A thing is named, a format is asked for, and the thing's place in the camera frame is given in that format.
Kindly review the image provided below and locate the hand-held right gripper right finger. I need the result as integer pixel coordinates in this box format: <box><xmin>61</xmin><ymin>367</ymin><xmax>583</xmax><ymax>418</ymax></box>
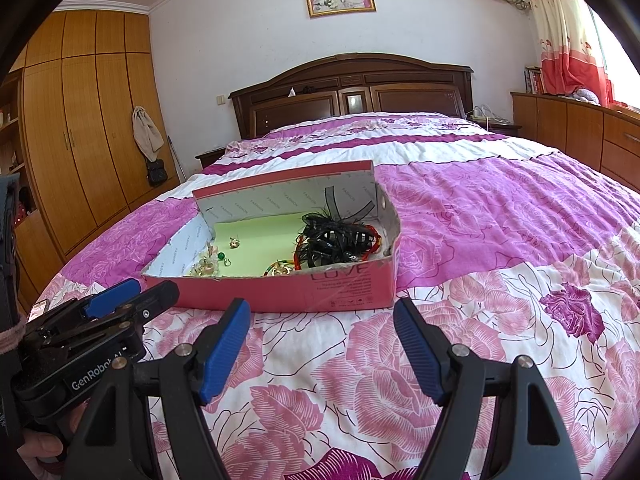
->
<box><xmin>393</xmin><ymin>298</ymin><xmax>583</xmax><ymax>480</ymax></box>

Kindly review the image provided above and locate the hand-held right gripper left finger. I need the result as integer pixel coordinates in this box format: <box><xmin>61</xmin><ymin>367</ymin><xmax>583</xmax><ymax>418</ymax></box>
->
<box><xmin>70</xmin><ymin>298</ymin><xmax>252</xmax><ymax>480</ymax></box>

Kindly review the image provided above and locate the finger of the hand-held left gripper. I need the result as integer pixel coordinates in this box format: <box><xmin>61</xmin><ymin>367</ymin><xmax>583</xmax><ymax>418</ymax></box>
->
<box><xmin>30</xmin><ymin>278</ymin><xmax>142</xmax><ymax>333</ymax></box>
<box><xmin>45</xmin><ymin>280</ymin><xmax>180</xmax><ymax>356</ymax></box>

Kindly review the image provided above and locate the gold pearl bead bracelet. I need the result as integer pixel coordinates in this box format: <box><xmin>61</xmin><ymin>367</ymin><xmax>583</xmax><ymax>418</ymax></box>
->
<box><xmin>187</xmin><ymin>245</ymin><xmax>226</xmax><ymax>277</ymax></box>

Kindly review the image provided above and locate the rainbow cord bracelet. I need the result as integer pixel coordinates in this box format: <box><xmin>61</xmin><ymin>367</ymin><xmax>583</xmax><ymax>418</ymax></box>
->
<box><xmin>263</xmin><ymin>257</ymin><xmax>298</xmax><ymax>277</ymax></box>

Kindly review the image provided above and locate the pink cardboard box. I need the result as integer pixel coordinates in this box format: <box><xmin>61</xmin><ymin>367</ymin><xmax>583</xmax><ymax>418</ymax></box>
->
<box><xmin>141</xmin><ymin>160</ymin><xmax>402</xmax><ymax>313</ymax></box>

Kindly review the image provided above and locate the red beaded bracelet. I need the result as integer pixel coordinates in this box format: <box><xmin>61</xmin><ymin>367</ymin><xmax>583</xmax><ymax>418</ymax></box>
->
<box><xmin>360</xmin><ymin>225</ymin><xmax>386</xmax><ymax>261</ymax></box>

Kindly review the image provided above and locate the black feather hair accessory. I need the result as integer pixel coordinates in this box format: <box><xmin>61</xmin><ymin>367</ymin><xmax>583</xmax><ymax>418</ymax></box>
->
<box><xmin>295</xmin><ymin>185</ymin><xmax>383</xmax><ymax>267</ymax></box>

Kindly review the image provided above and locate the person's left hand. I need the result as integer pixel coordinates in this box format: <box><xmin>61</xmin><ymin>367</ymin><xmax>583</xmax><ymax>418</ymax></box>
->
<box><xmin>20</xmin><ymin>402</ymin><xmax>91</xmax><ymax>466</ymax></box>

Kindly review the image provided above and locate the green paper sheet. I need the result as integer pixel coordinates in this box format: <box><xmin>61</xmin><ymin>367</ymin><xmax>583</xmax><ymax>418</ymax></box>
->
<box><xmin>212</xmin><ymin>212</ymin><xmax>311</xmax><ymax>277</ymax></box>

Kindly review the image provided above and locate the thin white stick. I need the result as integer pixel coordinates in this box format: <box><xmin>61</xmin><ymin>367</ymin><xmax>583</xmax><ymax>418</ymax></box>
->
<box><xmin>166</xmin><ymin>135</ymin><xmax>187</xmax><ymax>183</ymax></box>

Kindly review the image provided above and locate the pink floral bedspread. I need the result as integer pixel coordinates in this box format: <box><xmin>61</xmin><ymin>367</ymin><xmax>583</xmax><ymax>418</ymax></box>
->
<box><xmin>30</xmin><ymin>112</ymin><xmax>640</xmax><ymax>480</ymax></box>

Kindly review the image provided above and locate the beige cloth bag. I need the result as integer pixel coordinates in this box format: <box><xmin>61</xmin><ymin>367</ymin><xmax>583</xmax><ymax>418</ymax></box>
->
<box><xmin>132</xmin><ymin>106</ymin><xmax>165</xmax><ymax>163</ymax></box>

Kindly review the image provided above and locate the wooden wardrobe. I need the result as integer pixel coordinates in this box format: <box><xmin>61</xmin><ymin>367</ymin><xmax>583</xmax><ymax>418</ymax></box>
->
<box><xmin>17</xmin><ymin>10</ymin><xmax>183</xmax><ymax>261</ymax></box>

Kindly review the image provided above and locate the open wooden shelf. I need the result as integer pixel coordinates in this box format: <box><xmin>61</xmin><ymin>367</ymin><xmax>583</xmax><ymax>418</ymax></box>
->
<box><xmin>0</xmin><ymin>72</ymin><xmax>26</xmax><ymax>221</ymax></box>

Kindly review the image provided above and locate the dark wooden headboard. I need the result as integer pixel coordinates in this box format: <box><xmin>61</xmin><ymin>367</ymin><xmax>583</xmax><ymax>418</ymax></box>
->
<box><xmin>228</xmin><ymin>53</ymin><xmax>475</xmax><ymax>140</ymax></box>

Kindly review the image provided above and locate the wooden low cabinet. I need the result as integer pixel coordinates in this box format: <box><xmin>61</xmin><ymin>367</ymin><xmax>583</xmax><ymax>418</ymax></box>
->
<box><xmin>511</xmin><ymin>91</ymin><xmax>640</xmax><ymax>196</ymax></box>

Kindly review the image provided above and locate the pink floral curtain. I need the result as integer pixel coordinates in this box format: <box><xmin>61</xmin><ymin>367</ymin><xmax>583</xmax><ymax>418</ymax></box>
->
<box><xmin>517</xmin><ymin>0</ymin><xmax>613</xmax><ymax>106</ymax></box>

